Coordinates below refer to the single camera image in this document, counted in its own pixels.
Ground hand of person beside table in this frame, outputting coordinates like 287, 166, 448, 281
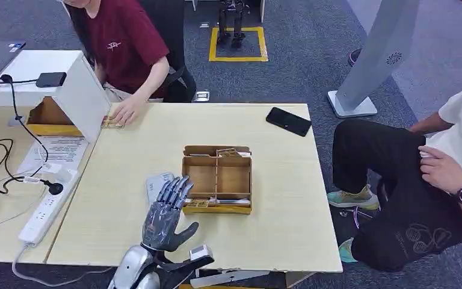
417, 145, 462, 196

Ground hand of person across desk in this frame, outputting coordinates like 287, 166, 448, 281
109, 95, 147, 127

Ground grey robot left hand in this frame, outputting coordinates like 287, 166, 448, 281
141, 175, 200, 253

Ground fan of yellow cards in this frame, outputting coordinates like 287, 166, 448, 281
102, 115, 126, 129

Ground person seated beside the table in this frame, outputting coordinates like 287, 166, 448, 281
326, 75, 462, 273

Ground grey card reader device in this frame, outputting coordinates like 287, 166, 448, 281
146, 172, 176, 205

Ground person across the desk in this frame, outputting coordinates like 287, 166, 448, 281
57, 0, 197, 127

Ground row of cards in box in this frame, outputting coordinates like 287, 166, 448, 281
183, 197, 253, 208

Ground wooden card box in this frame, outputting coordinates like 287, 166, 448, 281
180, 144, 253, 216

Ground yellow wooden open box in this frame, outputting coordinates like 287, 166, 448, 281
25, 96, 84, 138

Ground black power adapter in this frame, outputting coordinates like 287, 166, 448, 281
35, 72, 67, 89

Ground printed paper sheet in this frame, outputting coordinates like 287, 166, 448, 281
17, 136, 90, 175

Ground white bar under table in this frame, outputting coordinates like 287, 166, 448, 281
189, 270, 271, 289

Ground white desk riser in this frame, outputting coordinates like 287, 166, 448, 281
0, 49, 112, 144

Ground black office chair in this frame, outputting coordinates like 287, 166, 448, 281
137, 0, 197, 104

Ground green sneaker with tan sole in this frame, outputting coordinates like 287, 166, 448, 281
326, 184, 380, 211

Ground card stack in wooden box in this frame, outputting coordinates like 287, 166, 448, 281
215, 147, 253, 158

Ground black plug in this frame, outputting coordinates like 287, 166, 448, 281
40, 179, 64, 196

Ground white power strip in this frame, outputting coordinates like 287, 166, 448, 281
17, 170, 81, 247

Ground black robot legs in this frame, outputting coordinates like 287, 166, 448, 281
216, 0, 249, 49

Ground white leaning floor stand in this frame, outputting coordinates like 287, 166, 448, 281
327, 0, 422, 119

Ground dark shoe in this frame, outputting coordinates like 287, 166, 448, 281
347, 48, 363, 67

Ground black smartphone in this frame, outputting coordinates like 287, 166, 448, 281
265, 106, 313, 138

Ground left wrist camera on black bracket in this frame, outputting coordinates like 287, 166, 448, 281
154, 244, 215, 289

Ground black cable with round clip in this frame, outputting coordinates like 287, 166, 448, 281
0, 73, 50, 178

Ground white power strip cable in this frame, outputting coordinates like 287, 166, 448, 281
11, 244, 114, 288

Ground black looped cable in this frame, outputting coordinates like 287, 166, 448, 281
0, 138, 43, 196

